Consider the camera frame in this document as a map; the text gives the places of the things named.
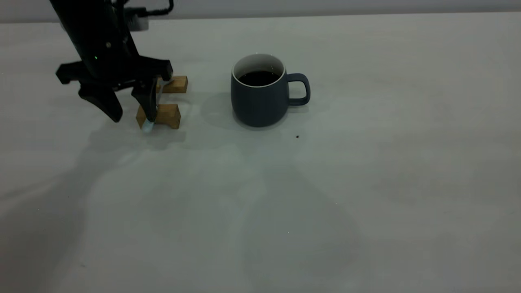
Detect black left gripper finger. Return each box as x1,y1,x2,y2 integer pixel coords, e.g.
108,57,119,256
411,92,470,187
78,83,123,123
131,79,159,122

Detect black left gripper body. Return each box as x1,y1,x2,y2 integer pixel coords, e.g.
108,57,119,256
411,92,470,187
56,44,173,89

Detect spoon with pale blue handle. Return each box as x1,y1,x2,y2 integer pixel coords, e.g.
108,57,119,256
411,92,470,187
141,77,175,133

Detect dark grey ceramic mug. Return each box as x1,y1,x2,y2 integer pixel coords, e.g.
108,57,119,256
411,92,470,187
231,53,311,128

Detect dark coffee liquid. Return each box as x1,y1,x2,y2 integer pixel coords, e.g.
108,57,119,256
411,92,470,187
238,71,281,87

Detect arched wooden block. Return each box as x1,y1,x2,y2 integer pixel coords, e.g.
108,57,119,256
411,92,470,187
136,104,181,130

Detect flat rectangular wooden block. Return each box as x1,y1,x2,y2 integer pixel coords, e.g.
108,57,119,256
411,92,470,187
156,76,188,94

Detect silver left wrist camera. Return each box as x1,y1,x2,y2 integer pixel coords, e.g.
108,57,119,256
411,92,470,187
122,7,149,32

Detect black camera cable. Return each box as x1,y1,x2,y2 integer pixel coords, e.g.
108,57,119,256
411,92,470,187
134,0,175,17

